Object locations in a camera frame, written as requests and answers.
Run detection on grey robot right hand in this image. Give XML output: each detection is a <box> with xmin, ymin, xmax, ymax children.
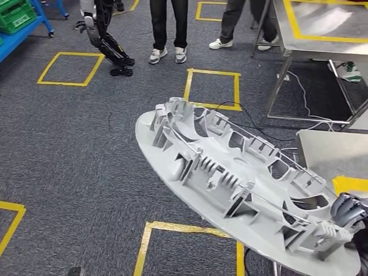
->
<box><xmin>330</xmin><ymin>192</ymin><xmax>368</xmax><ymax>276</ymax></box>

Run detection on grey plastic wheel hubcap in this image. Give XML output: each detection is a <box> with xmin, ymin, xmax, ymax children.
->
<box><xmin>135</xmin><ymin>97</ymin><xmax>362</xmax><ymax>276</ymax></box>

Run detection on stainless steel workbench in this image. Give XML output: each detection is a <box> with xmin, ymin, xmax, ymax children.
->
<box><xmin>251</xmin><ymin>0</ymin><xmax>368</xmax><ymax>131</ymax></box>
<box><xmin>296</xmin><ymin>129</ymin><xmax>368</xmax><ymax>201</ymax></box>

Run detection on blue metal shelf rack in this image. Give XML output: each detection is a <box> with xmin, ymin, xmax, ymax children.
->
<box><xmin>0</xmin><ymin>0</ymin><xmax>55</xmax><ymax>64</ymax></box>

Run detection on yellow tape rectangle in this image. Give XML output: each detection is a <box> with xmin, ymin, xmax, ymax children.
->
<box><xmin>333</xmin><ymin>175</ymin><xmax>368</xmax><ymax>199</ymax></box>
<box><xmin>283</xmin><ymin>0</ymin><xmax>368</xmax><ymax>44</ymax></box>

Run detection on person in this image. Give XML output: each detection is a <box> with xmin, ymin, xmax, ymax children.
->
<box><xmin>327</xmin><ymin>60</ymin><xmax>363</xmax><ymax>83</ymax></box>
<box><xmin>209</xmin><ymin>0</ymin><xmax>280</xmax><ymax>51</ymax></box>
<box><xmin>149</xmin><ymin>0</ymin><xmax>189</xmax><ymax>65</ymax></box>

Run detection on yellow floor tape square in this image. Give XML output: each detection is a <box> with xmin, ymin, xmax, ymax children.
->
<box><xmin>183</xmin><ymin>68</ymin><xmax>242</xmax><ymax>112</ymax></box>
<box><xmin>37</xmin><ymin>51</ymin><xmax>105</xmax><ymax>87</ymax></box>
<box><xmin>195</xmin><ymin>1</ymin><xmax>228</xmax><ymax>22</ymax></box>

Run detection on black humanoid robot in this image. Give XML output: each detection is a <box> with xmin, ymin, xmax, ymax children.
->
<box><xmin>75</xmin><ymin>0</ymin><xmax>136</xmax><ymax>77</ymax></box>

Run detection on green plastic crate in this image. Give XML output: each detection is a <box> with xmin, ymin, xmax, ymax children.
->
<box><xmin>0</xmin><ymin>0</ymin><xmax>38</xmax><ymax>36</ymax></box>

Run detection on white floor cable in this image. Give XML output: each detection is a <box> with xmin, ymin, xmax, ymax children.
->
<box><xmin>287</xmin><ymin>70</ymin><xmax>334</xmax><ymax>132</ymax></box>

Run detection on black floor cable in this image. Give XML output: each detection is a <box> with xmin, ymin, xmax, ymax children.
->
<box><xmin>214</xmin><ymin>101</ymin><xmax>297</xmax><ymax>143</ymax></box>

